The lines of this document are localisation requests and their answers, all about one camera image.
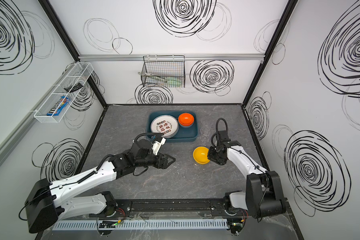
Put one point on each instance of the white wire wall shelf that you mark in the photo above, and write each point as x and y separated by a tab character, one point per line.
81	100

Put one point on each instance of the black wire wall basket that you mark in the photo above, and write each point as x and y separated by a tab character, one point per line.
164	69

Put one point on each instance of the black corner frame post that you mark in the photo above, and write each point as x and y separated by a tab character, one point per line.
54	19
291	4

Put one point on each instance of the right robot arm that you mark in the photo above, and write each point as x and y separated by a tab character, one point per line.
263	196

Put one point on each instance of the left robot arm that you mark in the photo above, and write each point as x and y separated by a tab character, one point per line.
50	202

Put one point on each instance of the black corner frame post right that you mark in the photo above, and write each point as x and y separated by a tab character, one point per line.
291	4

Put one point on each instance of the blue candy packet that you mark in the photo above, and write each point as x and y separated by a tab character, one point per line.
59	106

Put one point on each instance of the metal tongs in basket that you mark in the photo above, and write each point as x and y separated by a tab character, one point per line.
154	77

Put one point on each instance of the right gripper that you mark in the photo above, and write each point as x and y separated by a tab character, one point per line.
214	155

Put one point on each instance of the left wall aluminium rail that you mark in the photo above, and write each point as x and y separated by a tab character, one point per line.
19	132

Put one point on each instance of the black corner frame post left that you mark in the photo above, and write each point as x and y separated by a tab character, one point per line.
54	19

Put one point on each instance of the orange bowl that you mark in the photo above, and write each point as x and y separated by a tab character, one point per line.
186	118

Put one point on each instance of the yellow bowl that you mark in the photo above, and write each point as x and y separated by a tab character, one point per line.
200	155

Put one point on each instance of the teal plastic bin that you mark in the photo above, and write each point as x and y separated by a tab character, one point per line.
183	135

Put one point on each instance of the blue bowl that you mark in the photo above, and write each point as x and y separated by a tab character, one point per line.
186	126

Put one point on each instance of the white slotted cable duct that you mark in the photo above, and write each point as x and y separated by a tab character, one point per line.
102	225

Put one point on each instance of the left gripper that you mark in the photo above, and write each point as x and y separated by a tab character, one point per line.
161	160

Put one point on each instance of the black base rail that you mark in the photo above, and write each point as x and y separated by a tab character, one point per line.
213	207

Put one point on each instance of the green item in basket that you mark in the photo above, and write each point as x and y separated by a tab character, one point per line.
174	81

